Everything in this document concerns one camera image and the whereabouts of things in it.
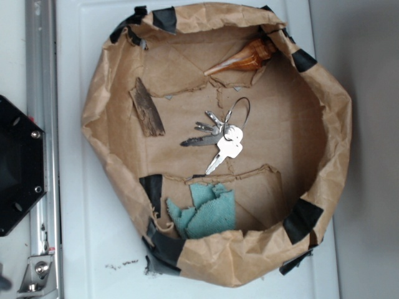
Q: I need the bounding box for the silver key bunch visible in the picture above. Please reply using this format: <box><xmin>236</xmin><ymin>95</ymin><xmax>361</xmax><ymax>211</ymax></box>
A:
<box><xmin>180</xmin><ymin>97</ymin><xmax>251</xmax><ymax>175</ymax></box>

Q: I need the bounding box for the brown paper bag bin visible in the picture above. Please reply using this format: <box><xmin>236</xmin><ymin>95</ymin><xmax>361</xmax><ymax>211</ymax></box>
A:
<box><xmin>82</xmin><ymin>3</ymin><xmax>352</xmax><ymax>287</ymax></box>

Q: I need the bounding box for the brown bark wood piece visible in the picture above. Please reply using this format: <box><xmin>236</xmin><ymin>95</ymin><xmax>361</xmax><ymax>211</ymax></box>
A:
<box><xmin>130</xmin><ymin>77</ymin><xmax>165</xmax><ymax>137</ymax></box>

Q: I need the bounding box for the teal terry cloth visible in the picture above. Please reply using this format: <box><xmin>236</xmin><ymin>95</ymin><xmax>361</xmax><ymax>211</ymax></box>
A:
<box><xmin>166</xmin><ymin>183</ymin><xmax>236</xmax><ymax>239</ymax></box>

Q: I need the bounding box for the orange spiral seashell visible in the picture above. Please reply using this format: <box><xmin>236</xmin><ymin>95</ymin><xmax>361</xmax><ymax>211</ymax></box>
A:
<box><xmin>204</xmin><ymin>38</ymin><xmax>277</xmax><ymax>76</ymax></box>

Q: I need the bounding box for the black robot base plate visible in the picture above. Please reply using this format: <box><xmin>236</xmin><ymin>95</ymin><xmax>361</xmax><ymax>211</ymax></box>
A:
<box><xmin>0</xmin><ymin>96</ymin><xmax>46</xmax><ymax>237</ymax></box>

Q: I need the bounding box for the aluminium rail with bracket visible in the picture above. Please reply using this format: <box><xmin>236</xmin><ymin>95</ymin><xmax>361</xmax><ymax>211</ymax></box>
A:
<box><xmin>17</xmin><ymin>1</ymin><xmax>64</xmax><ymax>298</ymax></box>

